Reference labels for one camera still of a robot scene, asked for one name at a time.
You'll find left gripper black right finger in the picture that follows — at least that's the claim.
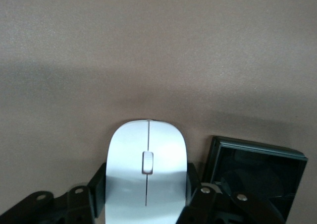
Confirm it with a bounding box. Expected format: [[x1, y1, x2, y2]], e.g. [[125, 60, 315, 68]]
[[175, 163, 285, 224]]

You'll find black smartphone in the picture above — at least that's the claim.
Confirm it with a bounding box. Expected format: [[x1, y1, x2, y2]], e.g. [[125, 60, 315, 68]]
[[202, 134, 309, 224]]

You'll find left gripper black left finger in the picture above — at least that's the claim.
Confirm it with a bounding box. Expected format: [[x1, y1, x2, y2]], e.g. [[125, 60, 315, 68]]
[[0, 162, 107, 224]]

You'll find white computer mouse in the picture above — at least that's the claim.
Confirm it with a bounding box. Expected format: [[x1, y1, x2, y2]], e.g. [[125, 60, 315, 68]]
[[105, 119, 188, 224]]

